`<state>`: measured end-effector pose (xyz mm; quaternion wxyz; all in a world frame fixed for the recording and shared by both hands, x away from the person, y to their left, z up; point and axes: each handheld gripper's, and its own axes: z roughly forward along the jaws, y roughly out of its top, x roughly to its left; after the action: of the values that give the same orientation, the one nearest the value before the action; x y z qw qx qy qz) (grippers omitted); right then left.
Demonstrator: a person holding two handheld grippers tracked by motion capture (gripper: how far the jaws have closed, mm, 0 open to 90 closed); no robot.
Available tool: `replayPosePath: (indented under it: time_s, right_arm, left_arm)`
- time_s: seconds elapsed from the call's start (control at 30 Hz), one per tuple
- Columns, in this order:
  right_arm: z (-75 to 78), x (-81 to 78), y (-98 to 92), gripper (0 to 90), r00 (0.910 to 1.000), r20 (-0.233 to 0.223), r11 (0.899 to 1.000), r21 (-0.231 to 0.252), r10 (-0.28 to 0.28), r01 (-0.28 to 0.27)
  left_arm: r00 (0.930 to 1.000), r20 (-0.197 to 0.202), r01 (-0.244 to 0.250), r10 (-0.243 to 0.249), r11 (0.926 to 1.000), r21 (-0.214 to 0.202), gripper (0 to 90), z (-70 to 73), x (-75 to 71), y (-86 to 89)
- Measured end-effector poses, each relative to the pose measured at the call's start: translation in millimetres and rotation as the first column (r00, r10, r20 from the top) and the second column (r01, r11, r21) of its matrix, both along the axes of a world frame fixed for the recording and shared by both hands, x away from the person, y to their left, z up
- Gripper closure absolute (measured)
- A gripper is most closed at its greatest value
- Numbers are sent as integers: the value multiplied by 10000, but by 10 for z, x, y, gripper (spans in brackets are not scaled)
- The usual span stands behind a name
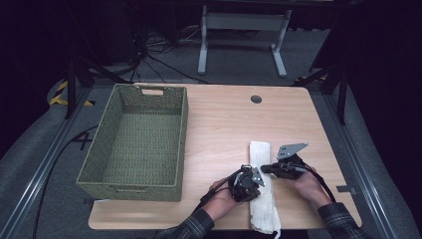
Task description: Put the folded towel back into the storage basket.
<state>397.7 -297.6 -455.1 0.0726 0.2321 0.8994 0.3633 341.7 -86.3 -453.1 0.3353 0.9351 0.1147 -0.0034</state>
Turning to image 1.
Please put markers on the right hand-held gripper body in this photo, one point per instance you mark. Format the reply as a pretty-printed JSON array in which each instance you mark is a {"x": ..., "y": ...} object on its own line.
[{"x": 288, "y": 169}]

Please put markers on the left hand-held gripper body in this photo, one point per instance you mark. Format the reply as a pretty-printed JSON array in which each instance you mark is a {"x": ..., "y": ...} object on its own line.
[{"x": 245, "y": 187}]

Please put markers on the white towel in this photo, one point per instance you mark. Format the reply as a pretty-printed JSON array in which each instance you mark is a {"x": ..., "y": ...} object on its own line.
[{"x": 262, "y": 202}]

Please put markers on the person's left hand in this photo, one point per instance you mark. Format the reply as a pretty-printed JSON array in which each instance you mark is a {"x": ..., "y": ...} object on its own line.
[{"x": 220, "y": 200}]

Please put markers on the person's right hand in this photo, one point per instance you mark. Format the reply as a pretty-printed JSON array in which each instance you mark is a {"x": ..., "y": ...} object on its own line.
[{"x": 312, "y": 189}]

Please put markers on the grey tape floor piece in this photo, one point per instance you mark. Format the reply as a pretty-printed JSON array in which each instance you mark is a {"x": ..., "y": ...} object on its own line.
[{"x": 346, "y": 189}]

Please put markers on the grey round table grommet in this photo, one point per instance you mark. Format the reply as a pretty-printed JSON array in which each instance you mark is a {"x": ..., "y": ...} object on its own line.
[{"x": 256, "y": 99}]

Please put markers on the black tripod stand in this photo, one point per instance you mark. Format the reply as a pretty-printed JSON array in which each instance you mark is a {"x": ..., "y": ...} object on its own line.
[
  {"x": 71, "y": 86},
  {"x": 341, "y": 96}
]

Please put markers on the green woven basket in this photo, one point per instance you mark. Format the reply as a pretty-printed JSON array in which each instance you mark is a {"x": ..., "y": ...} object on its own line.
[{"x": 139, "y": 146}]

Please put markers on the yellow black floor tape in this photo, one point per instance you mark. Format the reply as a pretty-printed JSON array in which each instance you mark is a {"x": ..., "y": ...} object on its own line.
[{"x": 59, "y": 94}]

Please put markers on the grey metal floor rail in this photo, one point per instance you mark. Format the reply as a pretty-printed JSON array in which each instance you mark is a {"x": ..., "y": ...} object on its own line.
[
  {"x": 365, "y": 159},
  {"x": 43, "y": 166}
]

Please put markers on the white metal desk frame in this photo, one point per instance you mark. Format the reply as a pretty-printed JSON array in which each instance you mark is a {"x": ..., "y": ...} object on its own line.
[{"x": 244, "y": 21}]

